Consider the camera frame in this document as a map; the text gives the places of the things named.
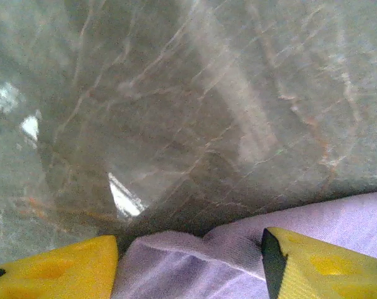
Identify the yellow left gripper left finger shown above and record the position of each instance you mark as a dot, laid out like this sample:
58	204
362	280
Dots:
58	274

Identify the purple cloth garment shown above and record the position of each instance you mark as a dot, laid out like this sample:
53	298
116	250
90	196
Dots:
207	271

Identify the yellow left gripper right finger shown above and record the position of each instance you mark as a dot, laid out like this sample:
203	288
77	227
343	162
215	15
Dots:
325	271

